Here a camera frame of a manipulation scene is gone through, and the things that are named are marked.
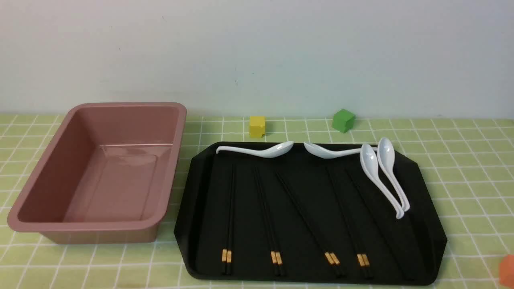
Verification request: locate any black chopstick pair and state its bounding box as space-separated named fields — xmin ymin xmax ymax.
xmin=275 ymin=171 xmax=347 ymax=278
xmin=222 ymin=163 xmax=236 ymax=275
xmin=345 ymin=167 xmax=416 ymax=281
xmin=324 ymin=166 xmax=374 ymax=280
xmin=252 ymin=165 xmax=286 ymax=277

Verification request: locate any yellow cube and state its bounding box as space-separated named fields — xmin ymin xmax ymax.
xmin=249 ymin=116 xmax=266 ymax=138

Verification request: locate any white spoon far left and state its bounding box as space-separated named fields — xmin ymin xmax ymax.
xmin=216 ymin=141 xmax=294 ymax=159

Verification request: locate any white spoon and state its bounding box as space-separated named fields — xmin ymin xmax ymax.
xmin=216 ymin=141 xmax=294 ymax=159
xmin=303 ymin=142 xmax=364 ymax=159
xmin=377 ymin=137 xmax=410 ymax=212
xmin=359 ymin=143 xmax=405 ymax=220

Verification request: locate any white spoon centre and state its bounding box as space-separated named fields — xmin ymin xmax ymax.
xmin=303 ymin=142 xmax=364 ymax=159

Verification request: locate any black plastic tray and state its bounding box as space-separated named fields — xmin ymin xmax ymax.
xmin=174 ymin=142 xmax=447 ymax=286

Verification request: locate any green cube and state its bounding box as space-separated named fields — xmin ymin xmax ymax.
xmin=332 ymin=109 xmax=356 ymax=133

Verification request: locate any white spoon inner right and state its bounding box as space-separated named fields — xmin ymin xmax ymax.
xmin=359 ymin=143 xmax=405 ymax=220

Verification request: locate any white spoon outer right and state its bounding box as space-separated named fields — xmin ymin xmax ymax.
xmin=377 ymin=137 xmax=410 ymax=212

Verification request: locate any pink plastic bin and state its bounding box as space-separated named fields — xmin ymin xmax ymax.
xmin=7 ymin=102 xmax=187 ymax=244

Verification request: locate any orange cube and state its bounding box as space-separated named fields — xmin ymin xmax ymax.
xmin=499 ymin=254 xmax=514 ymax=289

